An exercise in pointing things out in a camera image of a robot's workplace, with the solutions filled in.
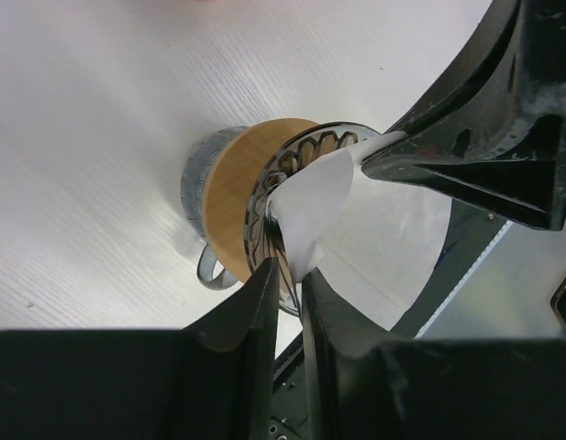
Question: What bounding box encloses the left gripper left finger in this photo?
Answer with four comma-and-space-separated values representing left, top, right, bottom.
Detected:
0, 258, 279, 439

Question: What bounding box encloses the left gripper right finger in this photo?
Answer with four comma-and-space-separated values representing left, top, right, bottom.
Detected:
302, 271, 566, 439

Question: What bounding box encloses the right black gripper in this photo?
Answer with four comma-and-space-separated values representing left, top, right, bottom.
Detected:
361, 1, 566, 231

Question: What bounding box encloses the grey ribbed dripper cone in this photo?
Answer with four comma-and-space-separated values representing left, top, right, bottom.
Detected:
243, 122, 380, 316

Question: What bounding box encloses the grey glass pitcher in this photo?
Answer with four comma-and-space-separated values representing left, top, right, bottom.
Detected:
180, 126, 247, 291

